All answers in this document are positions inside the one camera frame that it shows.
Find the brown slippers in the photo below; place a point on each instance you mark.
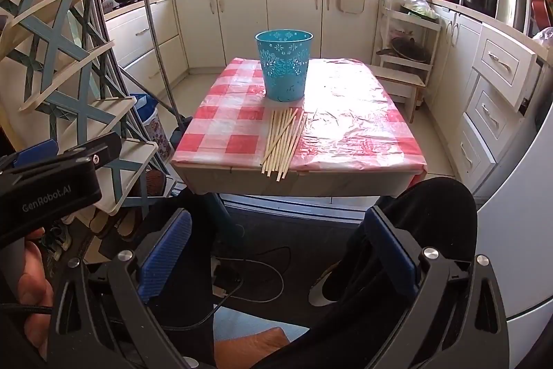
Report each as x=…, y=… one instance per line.
x=125, y=226

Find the black pan with lid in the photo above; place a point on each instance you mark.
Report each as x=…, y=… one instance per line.
x=406, y=49

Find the blue printed plastic bag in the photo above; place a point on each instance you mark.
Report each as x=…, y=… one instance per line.
x=151, y=131

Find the orange cloth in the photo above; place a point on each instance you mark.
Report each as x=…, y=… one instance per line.
x=250, y=351

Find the blue perforated plastic basket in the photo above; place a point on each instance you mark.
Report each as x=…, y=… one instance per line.
x=283, y=70

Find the person's left hand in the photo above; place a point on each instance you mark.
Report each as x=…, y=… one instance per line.
x=34, y=287

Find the grey sneaker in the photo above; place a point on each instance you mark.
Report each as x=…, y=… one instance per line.
x=58, y=241

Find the blue and white shoe rack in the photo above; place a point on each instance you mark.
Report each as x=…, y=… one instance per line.
x=129, y=179

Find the person's right leg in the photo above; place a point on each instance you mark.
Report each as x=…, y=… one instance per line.
x=436, y=213

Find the bundle of wooden chopsticks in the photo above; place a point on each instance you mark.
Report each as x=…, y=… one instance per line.
x=281, y=144

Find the red checkered tablecloth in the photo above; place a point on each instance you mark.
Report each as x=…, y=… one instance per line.
x=354, y=122

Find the grey metal rails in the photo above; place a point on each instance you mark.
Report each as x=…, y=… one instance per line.
x=97, y=6

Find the white shoe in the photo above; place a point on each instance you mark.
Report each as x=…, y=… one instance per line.
x=319, y=295

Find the white wooden stool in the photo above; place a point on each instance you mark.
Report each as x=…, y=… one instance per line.
x=397, y=77

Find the white kitchen appliance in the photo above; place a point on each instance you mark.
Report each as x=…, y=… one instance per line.
x=512, y=3

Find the white wooden shelf unit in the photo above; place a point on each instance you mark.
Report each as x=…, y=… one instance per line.
x=434, y=40

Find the bag of vegetables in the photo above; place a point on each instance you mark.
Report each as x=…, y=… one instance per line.
x=419, y=8

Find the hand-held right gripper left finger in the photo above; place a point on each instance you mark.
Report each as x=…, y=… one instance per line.
x=166, y=256

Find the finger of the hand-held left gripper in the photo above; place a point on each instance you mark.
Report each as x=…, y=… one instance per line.
x=101, y=150
x=36, y=150

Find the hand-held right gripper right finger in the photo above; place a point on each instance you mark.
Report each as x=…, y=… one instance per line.
x=391, y=252

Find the light blue cloth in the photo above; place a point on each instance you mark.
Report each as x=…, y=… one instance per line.
x=242, y=321

